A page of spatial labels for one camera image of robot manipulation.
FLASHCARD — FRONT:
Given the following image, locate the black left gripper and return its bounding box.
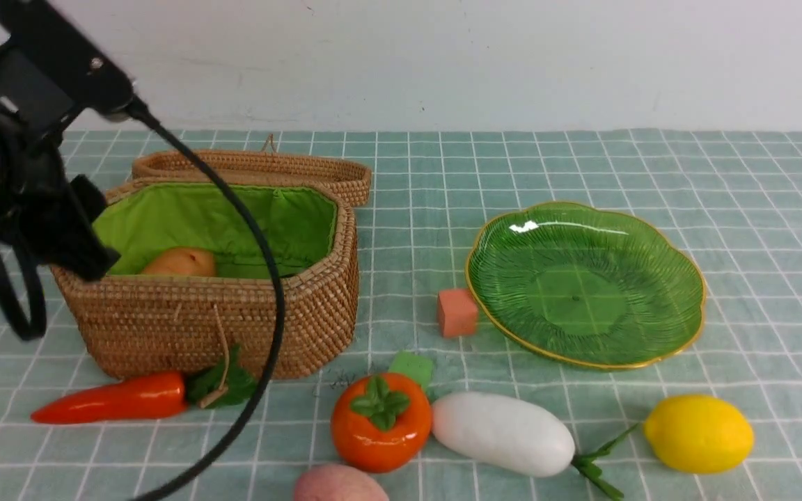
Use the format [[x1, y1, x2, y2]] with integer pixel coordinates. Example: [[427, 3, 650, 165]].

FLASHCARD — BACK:
[[0, 42, 120, 282]]

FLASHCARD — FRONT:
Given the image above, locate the orange toy carrot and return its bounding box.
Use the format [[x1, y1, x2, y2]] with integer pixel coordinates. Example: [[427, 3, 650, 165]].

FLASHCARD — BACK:
[[31, 347, 258, 425]]

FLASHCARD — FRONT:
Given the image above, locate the pink toy peach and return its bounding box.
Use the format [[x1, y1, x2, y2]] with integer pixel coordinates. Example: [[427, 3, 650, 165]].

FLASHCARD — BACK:
[[293, 463, 389, 500]]

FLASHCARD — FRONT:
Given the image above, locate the orange toy persimmon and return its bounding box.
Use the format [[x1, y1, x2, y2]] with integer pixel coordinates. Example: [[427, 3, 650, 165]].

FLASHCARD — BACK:
[[331, 373, 432, 475]]

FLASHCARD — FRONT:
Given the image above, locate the white toy radish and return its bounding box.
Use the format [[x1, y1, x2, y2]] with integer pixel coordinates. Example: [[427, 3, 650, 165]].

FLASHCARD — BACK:
[[432, 391, 637, 500]]

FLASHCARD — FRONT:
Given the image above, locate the yellow toy lemon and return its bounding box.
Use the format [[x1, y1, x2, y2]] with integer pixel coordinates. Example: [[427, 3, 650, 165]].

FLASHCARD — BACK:
[[643, 394, 755, 475]]

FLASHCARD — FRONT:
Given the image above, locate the woven wicker basket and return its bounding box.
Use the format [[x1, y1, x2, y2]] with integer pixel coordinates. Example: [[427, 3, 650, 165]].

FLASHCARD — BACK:
[[51, 177, 359, 379]]

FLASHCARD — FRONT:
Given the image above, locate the tan toy potato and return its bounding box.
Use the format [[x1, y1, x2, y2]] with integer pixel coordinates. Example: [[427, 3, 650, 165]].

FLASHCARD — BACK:
[[140, 247, 217, 277]]

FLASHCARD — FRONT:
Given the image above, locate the woven wicker basket lid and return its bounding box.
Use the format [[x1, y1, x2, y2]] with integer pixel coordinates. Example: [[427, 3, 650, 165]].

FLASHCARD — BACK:
[[131, 134, 372, 207]]

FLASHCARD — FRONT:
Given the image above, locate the green foam cube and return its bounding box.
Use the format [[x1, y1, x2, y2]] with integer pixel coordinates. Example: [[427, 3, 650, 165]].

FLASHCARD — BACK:
[[388, 351, 435, 391]]

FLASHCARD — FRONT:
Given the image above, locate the orange foam cube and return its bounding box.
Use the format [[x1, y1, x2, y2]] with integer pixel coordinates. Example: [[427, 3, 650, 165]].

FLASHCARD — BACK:
[[437, 288, 480, 338]]

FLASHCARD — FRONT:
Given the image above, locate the green glass leaf plate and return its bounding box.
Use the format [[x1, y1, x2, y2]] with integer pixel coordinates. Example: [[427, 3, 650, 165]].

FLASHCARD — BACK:
[[464, 202, 707, 371]]

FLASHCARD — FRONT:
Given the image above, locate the green checked tablecloth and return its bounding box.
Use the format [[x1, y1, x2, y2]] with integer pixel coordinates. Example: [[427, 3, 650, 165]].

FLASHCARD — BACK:
[[0, 128, 802, 500]]

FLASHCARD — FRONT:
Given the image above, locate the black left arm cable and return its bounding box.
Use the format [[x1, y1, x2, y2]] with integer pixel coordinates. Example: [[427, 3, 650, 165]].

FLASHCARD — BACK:
[[0, 97, 286, 501]]

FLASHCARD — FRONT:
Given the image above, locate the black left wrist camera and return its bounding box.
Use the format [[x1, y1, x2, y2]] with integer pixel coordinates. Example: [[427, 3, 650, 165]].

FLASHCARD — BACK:
[[0, 1, 136, 122]]

